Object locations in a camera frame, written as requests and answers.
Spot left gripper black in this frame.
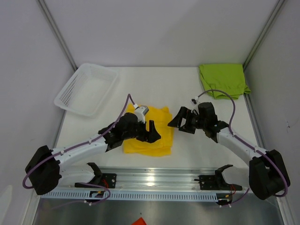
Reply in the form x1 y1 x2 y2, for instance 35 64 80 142
122 118 160 143

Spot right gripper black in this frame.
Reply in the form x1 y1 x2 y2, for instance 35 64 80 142
167 106 206 134

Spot yellow shorts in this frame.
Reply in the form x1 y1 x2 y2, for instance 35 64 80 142
123 106 174 157

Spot lime green shorts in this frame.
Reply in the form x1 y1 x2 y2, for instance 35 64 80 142
199 63 251 100

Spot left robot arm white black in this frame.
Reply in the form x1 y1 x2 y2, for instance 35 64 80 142
25 112 161 195

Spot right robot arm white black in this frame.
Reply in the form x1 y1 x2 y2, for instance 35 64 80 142
168 102 291 200

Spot white plastic basket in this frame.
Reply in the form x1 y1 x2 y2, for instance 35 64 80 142
54 63 119 117

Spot orange object at bottom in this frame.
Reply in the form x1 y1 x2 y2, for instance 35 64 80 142
132 217 147 225

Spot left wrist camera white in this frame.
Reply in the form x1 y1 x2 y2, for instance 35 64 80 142
133 104 149 124

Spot aluminium mounting rail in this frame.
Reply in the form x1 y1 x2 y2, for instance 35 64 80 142
31 166 287 194

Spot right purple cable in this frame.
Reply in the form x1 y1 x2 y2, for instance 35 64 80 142
192 89 289 208

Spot slotted cable duct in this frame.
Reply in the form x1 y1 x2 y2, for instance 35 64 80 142
41 189 218 202

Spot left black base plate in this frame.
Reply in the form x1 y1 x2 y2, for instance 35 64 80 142
75 173 117 189

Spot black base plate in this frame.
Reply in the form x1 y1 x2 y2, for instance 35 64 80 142
75 173 117 189
194 175 243 191

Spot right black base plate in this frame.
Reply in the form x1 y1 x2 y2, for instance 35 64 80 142
194 175 243 191

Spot right side aluminium rail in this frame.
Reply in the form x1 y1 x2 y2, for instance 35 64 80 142
243 94 267 149

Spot right corner aluminium post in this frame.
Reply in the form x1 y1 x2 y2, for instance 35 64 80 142
243 0 287 71

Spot corner aluminium post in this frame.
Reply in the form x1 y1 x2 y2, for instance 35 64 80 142
243 0 287 71
36 0 77 71

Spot left corner aluminium post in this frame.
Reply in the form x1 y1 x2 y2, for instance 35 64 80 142
36 0 77 71

